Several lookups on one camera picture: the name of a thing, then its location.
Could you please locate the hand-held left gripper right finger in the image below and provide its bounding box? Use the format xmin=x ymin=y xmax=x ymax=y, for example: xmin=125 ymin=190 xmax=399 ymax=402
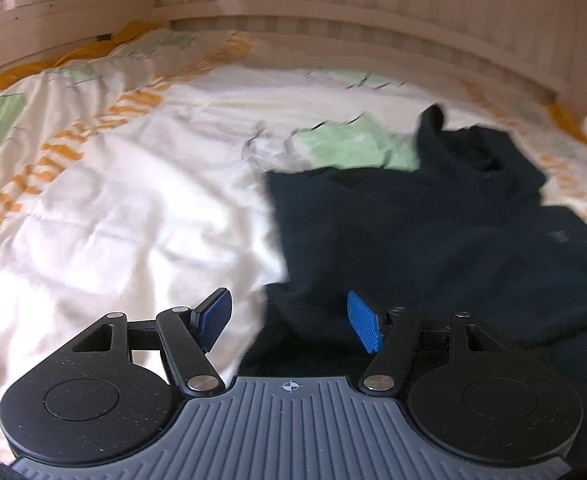
xmin=346 ymin=290 xmax=513 ymax=397

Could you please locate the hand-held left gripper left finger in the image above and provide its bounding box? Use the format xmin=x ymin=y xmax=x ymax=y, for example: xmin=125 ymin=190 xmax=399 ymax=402
xmin=72 ymin=287 xmax=234 ymax=398

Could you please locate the dark navy zip sweater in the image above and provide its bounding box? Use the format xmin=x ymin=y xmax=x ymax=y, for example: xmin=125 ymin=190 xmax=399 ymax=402
xmin=236 ymin=104 xmax=587 ymax=480

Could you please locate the white leaf-print duvet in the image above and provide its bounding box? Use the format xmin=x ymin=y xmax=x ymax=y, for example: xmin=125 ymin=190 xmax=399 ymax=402
xmin=0 ymin=27 xmax=587 ymax=461

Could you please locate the yellow bed sheet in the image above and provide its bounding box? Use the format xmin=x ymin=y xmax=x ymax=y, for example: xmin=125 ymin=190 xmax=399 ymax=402
xmin=0 ymin=20 xmax=587 ymax=161

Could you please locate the white wooden bed frame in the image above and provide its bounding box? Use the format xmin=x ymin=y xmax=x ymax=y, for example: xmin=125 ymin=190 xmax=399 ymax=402
xmin=0 ymin=0 xmax=587 ymax=156

